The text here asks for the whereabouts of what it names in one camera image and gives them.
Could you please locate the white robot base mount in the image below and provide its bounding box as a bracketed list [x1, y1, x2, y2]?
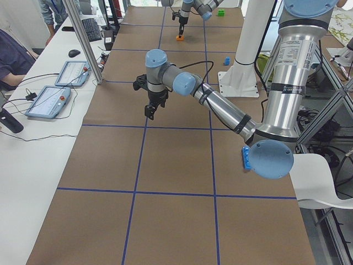
[218, 0, 276, 98]

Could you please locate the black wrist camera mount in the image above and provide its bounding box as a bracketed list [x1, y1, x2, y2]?
[133, 74, 148, 91]
[172, 12, 180, 20]

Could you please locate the white chair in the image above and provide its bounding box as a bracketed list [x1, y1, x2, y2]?
[290, 153, 352, 211]

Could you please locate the black cylindrical device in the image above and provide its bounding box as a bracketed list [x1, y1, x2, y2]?
[1, 108, 24, 134]

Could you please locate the black phone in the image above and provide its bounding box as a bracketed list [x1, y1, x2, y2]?
[61, 26, 74, 32]

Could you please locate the small blue block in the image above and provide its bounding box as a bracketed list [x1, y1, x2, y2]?
[223, 56, 231, 66]

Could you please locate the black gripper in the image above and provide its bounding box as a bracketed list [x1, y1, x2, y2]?
[145, 89, 169, 120]
[178, 10, 189, 36]

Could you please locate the green block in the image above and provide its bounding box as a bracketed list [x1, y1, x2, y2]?
[217, 9, 225, 17]

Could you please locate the aluminium table frame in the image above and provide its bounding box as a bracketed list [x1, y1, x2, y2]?
[258, 38, 353, 265]

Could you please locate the orange trapezoid block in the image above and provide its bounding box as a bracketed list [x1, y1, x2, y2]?
[176, 35, 184, 41]

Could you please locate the upper teach pendant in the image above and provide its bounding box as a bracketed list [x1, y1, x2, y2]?
[55, 61, 90, 87]

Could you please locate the seated person dark shirt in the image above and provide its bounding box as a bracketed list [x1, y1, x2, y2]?
[1, 30, 38, 91]

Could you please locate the aluminium frame post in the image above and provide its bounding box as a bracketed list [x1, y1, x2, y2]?
[63, 0, 103, 84]

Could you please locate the standing person background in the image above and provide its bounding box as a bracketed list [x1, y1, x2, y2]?
[38, 0, 68, 45]

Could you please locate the lower teach pendant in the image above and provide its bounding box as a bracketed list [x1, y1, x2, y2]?
[25, 86, 71, 119]

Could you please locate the black camera cable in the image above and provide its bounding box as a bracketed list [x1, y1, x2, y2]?
[176, 61, 243, 130]

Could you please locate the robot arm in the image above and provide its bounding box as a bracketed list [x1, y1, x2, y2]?
[143, 1, 336, 179]
[172, 0, 223, 36]

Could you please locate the black computer mouse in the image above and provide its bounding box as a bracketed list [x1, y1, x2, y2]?
[68, 49, 81, 58]

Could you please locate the long blue studded brick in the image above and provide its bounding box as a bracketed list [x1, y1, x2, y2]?
[242, 146, 252, 170]

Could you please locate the black keyboard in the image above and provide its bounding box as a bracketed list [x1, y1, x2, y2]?
[81, 18, 101, 42]

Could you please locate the teach pendant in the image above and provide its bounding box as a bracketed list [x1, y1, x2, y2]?
[25, 86, 71, 119]
[55, 61, 90, 87]

